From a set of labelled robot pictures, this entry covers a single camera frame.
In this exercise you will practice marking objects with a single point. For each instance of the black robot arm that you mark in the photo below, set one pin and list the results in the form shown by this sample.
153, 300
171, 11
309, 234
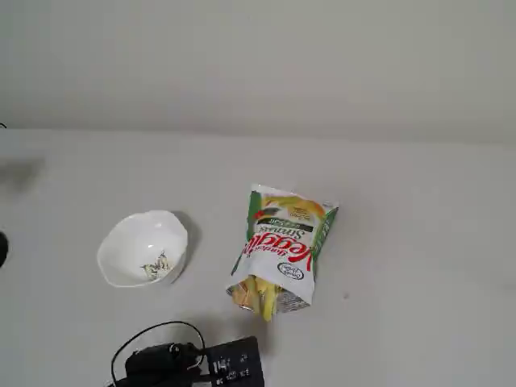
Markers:
235, 363

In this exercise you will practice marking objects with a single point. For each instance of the long orange veggie straw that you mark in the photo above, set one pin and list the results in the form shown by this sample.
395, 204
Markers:
241, 296

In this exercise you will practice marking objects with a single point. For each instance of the white scalloped ceramic bowl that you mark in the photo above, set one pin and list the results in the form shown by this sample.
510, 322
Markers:
133, 242

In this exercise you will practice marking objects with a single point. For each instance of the veggie straws snack packet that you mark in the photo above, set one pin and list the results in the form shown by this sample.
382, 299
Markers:
282, 250

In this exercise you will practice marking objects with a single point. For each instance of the black round object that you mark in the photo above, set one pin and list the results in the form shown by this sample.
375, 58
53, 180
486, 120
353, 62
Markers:
3, 250

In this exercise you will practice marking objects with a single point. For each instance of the yellow candy piece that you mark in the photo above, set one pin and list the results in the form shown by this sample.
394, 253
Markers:
267, 308

